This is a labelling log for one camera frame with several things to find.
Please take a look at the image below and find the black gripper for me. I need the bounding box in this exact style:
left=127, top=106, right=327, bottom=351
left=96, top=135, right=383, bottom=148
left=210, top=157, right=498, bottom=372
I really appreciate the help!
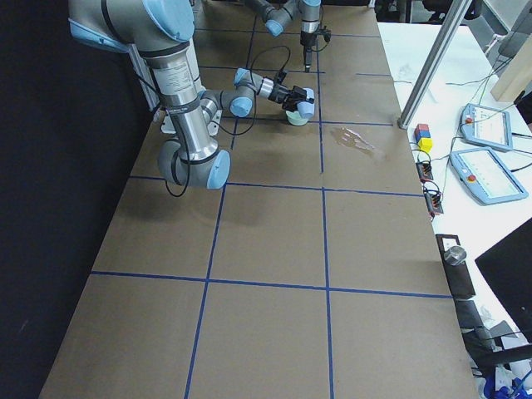
left=300, top=31, right=314, bottom=73
left=268, top=82, right=314, bottom=112

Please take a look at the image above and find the blue grey paper cup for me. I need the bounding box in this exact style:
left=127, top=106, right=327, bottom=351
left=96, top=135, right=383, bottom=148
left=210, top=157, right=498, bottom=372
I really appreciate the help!
left=297, top=87, right=315, bottom=120

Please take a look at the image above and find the mint green bowl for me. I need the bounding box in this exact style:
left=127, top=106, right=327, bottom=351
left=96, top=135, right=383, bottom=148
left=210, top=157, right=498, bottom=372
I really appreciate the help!
left=285, top=111, right=313, bottom=126

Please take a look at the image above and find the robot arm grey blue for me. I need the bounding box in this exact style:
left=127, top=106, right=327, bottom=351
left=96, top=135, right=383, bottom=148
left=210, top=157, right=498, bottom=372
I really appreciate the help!
left=68, top=1, right=315, bottom=190
left=242, top=0, right=323, bottom=72

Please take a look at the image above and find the red block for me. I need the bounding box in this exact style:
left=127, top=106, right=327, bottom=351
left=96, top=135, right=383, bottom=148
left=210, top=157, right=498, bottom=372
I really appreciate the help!
left=414, top=124, right=430, bottom=135

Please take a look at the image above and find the blue block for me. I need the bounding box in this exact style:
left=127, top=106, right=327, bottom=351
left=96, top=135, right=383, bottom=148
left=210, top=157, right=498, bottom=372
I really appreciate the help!
left=415, top=131, right=431, bottom=141

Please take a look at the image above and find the yellow block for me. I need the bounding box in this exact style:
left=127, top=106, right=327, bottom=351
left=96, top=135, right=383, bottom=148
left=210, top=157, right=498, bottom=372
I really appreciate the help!
left=417, top=137, right=433, bottom=153

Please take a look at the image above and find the black power strip far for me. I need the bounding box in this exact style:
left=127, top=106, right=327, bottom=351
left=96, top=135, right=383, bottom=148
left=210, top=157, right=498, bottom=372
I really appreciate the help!
left=416, top=160, right=433, bottom=182

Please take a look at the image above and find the black power strip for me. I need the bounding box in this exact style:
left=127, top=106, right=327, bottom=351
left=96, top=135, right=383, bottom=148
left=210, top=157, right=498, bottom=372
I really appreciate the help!
left=416, top=160, right=433, bottom=182
left=423, top=188, right=444, bottom=218

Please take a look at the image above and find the black power strip near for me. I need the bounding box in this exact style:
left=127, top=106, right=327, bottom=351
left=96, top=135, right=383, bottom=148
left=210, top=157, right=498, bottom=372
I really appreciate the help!
left=423, top=188, right=444, bottom=218

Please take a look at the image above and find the teach pendant far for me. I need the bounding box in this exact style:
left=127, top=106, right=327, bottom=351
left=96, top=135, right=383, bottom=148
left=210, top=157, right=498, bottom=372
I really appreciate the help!
left=459, top=103, right=514, bottom=152

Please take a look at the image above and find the teach pendant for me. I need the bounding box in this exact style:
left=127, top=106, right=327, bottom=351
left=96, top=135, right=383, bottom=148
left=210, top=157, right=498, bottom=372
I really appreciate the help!
left=459, top=103, right=514, bottom=152
left=450, top=148, right=529, bottom=205

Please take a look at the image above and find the teach pendant near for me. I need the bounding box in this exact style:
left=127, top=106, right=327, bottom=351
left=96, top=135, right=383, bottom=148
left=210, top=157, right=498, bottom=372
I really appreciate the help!
left=450, top=148, right=529, bottom=205

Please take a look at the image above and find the steel cylinder cup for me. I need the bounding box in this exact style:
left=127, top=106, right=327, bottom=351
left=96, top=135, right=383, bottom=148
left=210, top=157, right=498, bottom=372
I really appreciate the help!
left=443, top=245, right=467, bottom=266

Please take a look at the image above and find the black tray under cup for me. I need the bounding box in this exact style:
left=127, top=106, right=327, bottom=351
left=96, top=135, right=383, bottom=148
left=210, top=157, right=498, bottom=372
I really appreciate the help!
left=436, top=234, right=475, bottom=300

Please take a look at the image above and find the black monitor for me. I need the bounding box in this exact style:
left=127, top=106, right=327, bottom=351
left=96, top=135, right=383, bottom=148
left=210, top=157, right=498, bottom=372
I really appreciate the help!
left=475, top=219, right=532, bottom=341

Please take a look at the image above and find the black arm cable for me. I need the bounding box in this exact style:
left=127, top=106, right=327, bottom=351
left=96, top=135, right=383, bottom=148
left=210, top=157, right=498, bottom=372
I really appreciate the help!
left=164, top=45, right=292, bottom=198
left=311, top=24, right=333, bottom=54

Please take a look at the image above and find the aluminium frame post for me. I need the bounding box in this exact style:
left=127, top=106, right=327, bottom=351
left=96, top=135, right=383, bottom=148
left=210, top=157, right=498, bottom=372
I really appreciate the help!
left=397, top=0, right=472, bottom=130

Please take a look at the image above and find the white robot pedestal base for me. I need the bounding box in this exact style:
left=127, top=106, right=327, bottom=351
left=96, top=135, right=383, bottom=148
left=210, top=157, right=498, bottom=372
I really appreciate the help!
left=128, top=41, right=224, bottom=136

